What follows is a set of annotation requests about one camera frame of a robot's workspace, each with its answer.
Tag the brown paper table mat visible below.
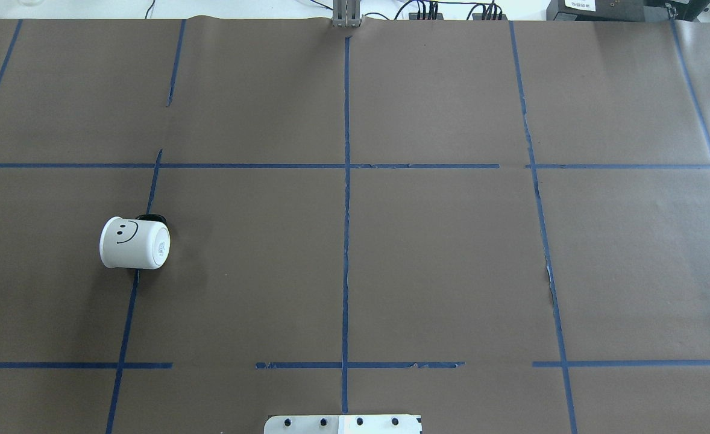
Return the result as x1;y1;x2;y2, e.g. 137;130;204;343
0;16;710;433

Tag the grey aluminium profile post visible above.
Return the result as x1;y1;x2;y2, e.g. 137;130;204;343
332;0;362;28

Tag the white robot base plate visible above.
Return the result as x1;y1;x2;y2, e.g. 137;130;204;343
263;414;423;433

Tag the black box device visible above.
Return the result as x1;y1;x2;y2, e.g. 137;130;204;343
545;1;670;22

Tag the white smiley mug black handle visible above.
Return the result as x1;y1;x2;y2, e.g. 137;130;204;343
99;214;171;269

